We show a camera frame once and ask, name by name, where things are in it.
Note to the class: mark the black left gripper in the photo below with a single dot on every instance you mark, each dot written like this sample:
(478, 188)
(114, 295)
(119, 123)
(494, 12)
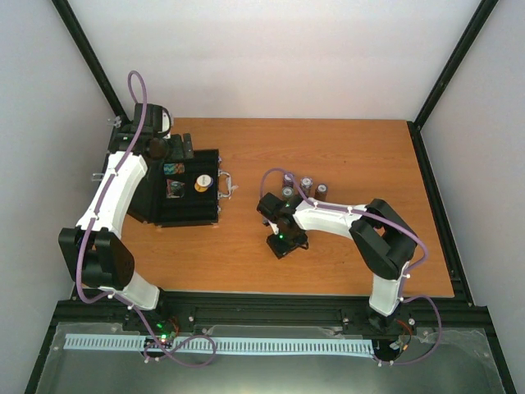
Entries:
(178, 153)

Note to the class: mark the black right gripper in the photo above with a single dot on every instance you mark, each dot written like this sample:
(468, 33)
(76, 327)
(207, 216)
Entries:
(279, 249)

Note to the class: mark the grey chip stack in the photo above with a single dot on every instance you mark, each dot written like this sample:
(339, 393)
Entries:
(306, 185)

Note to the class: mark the white dealer button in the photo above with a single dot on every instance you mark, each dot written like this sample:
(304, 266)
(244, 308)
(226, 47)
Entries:
(205, 180)

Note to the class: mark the black poker set case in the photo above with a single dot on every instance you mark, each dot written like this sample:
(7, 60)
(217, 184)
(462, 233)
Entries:
(172, 201)

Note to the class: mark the brown chip stack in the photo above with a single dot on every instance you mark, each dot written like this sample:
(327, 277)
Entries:
(320, 193)

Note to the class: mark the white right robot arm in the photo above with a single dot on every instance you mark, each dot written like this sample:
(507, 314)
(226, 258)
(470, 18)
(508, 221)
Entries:
(385, 242)

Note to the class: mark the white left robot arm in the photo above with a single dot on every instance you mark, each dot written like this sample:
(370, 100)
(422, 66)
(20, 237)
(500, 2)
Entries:
(98, 261)

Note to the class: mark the black left frame post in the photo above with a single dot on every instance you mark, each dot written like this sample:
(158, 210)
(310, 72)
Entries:
(75, 30)

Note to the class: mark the black frame post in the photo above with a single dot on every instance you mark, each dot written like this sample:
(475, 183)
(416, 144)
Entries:
(75, 30)
(460, 51)

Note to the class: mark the black aluminium frame rail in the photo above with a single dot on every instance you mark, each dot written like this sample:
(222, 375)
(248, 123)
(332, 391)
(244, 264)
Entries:
(206, 308)

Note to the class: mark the white slotted cable duct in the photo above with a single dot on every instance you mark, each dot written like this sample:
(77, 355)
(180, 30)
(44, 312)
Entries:
(222, 345)

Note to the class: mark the black right frame post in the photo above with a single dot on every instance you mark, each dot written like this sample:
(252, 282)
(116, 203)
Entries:
(460, 51)

